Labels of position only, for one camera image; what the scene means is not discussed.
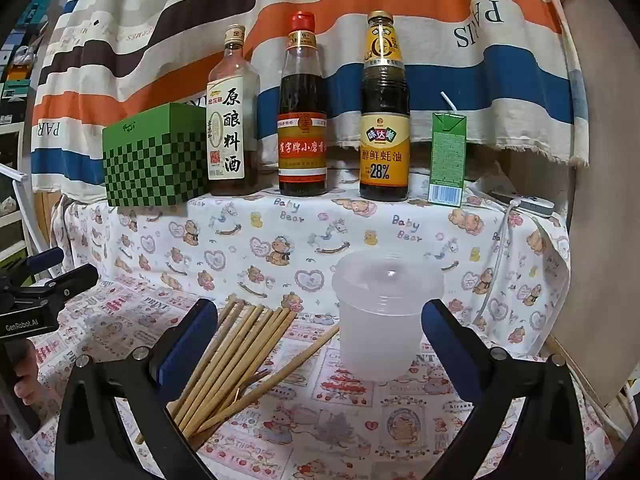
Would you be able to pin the white drinking straw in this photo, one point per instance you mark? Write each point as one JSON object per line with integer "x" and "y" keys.
{"x": 448, "y": 101}

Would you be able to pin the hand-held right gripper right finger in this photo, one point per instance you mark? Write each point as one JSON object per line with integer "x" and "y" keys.
{"x": 440, "y": 330}

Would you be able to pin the clear cooking wine bottle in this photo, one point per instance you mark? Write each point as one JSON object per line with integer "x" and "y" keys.
{"x": 227, "y": 125}

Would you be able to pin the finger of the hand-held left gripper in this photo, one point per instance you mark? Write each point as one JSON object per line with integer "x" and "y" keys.
{"x": 47, "y": 257}
{"x": 70, "y": 282}

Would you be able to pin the pink stamp print cloth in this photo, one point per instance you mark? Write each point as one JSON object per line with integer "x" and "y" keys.
{"x": 350, "y": 430}

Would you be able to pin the white metal rod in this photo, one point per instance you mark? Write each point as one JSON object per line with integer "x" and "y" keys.
{"x": 12, "y": 172}

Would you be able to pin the person's left hand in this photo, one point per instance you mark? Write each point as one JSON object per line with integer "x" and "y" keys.
{"x": 26, "y": 370}

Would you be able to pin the brown fork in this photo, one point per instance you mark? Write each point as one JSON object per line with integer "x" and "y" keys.
{"x": 255, "y": 376}

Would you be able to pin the bear print cloth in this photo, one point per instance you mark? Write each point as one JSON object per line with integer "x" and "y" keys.
{"x": 300, "y": 240}

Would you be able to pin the shelf with boxes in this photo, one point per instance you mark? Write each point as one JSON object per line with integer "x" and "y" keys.
{"x": 15, "y": 75}

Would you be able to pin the translucent plastic cup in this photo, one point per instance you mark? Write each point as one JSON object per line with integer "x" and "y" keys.
{"x": 385, "y": 330}

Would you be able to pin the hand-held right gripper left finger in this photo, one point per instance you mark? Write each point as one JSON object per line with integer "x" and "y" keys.
{"x": 187, "y": 340}

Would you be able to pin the bunch of wooden chopsticks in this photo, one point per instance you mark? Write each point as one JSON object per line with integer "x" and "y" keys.
{"x": 235, "y": 355}

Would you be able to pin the yellow label oyster sauce bottle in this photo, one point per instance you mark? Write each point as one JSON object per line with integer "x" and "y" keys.
{"x": 385, "y": 160}

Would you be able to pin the green drink carton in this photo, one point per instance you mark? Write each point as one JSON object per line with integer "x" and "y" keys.
{"x": 447, "y": 160}

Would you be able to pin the red cap sesame oil bottle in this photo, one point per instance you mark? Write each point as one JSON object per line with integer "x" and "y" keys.
{"x": 302, "y": 160}

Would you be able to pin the green checkered box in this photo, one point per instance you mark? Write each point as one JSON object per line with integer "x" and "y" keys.
{"x": 150, "y": 170}

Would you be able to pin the white power strip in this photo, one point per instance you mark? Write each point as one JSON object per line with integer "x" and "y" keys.
{"x": 530, "y": 205}

